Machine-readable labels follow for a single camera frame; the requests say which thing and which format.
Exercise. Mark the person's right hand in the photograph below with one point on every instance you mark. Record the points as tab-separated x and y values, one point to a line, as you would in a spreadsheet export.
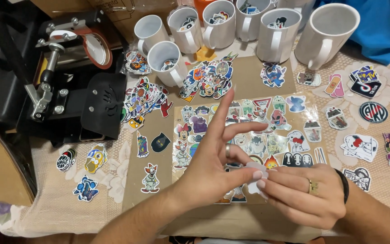
323	203

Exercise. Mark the person's left hand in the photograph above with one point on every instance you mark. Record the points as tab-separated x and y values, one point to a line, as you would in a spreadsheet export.
200	169

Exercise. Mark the white flower-shaped sticker backing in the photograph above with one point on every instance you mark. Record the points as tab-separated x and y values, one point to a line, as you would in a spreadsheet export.
253	188

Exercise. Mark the black white pirate sticker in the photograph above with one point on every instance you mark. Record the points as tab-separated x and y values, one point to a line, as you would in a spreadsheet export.
357	179

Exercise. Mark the black hooded figure sticker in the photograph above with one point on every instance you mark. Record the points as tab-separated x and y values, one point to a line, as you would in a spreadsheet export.
160	143

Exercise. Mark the clown figure sticker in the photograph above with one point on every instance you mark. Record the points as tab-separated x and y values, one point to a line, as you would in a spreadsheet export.
150	179

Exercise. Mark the brown kraft paper sheet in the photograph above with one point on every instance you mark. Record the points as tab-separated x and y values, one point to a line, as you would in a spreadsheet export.
222	222

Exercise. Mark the colourful candle sticker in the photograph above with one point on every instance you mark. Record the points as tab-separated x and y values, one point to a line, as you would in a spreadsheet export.
142	145

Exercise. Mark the white kitty red bow sticker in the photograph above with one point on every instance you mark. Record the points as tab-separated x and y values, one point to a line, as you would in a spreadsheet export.
359	147

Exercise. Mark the clear plastic sheet of stickers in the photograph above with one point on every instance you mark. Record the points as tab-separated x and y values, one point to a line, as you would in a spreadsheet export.
283	135

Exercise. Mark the bubble tea cup stickers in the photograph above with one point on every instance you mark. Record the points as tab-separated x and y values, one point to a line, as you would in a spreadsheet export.
337	118

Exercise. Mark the large colourful sticker pile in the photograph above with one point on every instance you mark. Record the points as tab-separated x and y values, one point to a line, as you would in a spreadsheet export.
144	101

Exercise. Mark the cartoon character sticker pile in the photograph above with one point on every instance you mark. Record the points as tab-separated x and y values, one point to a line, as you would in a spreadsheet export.
208	79

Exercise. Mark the round black red crest sticker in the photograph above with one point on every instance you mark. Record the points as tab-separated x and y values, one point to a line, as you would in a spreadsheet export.
373	112

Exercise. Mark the yellow cartoon head sticker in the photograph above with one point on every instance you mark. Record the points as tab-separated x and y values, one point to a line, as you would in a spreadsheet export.
95	158

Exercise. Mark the small sticker bundle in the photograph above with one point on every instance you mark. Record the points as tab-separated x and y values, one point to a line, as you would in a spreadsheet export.
168	64
278	22
252	8
218	17
187	23

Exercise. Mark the yellow paper scrap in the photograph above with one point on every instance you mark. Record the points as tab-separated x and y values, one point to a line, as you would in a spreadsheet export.
204	54

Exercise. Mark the blue butterfly sticker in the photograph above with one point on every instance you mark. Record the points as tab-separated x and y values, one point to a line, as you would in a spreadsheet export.
86	189

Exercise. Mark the pink plaster stickers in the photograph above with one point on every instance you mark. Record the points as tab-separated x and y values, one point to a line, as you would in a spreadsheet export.
333	85

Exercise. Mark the blue alien sticker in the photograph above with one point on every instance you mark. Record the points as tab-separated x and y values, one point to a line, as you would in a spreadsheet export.
273	75

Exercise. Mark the small bagged sticker pile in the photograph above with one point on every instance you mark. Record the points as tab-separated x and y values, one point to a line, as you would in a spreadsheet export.
137	63

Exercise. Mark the black music note sticker stack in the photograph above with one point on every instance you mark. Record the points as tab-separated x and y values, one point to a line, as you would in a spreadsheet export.
366	87

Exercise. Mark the round black white sticker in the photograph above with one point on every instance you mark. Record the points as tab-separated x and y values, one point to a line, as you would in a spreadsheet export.
66	160

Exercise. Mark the beige lace tablecloth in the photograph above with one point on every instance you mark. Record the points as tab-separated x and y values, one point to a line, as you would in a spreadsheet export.
46	203

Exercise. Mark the orange mug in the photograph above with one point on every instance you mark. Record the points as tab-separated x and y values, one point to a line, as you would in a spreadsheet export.
201	6

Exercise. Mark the group of white mugs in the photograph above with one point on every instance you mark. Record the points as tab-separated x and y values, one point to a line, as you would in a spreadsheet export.
327	37

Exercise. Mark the printed brown cardboard box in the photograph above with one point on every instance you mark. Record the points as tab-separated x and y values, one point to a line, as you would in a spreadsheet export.
127	17

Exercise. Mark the blue cloth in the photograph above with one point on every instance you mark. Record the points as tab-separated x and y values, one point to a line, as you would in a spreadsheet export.
384	27

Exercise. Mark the plain brown cardboard box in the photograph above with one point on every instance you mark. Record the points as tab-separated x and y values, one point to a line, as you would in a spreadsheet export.
2	162

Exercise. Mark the black mug heat press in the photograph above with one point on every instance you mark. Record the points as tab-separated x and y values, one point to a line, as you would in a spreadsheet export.
8	88

